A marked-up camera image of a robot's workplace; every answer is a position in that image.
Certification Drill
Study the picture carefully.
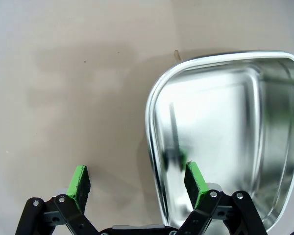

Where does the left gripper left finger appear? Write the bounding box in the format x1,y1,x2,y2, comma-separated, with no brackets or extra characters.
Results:
14,164,101,235

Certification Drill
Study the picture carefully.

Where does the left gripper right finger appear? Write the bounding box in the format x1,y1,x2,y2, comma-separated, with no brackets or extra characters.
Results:
177,160,268,235

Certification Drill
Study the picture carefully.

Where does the rectangular stainless steel container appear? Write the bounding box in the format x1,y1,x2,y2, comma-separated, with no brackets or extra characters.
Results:
145,50,294,233

